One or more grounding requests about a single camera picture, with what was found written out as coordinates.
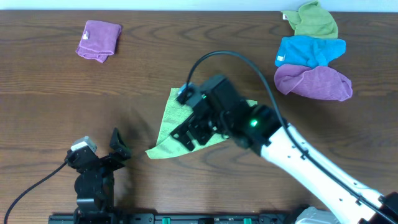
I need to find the light green microfiber cloth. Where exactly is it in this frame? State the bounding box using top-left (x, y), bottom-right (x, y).
top-left (145, 87), bottom-right (258, 161)

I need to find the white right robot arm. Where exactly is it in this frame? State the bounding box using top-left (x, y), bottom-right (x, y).
top-left (170, 75), bottom-right (397, 223)

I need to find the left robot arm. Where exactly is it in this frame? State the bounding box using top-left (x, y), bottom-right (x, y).
top-left (65, 128), bottom-right (131, 223)

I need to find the folded purple cloth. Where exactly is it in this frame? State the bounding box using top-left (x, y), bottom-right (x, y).
top-left (76, 20), bottom-right (122, 63)

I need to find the crumpled blue cloth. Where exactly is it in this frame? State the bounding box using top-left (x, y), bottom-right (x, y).
top-left (275, 35), bottom-right (346, 68)

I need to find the crumpled purple cloth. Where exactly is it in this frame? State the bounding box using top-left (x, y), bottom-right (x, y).
top-left (274, 64), bottom-right (353, 101)

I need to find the crumpled green cloth at back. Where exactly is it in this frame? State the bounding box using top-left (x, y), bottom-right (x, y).
top-left (281, 1), bottom-right (338, 39)

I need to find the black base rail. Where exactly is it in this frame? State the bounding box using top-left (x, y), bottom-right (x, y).
top-left (48, 213), bottom-right (287, 224)

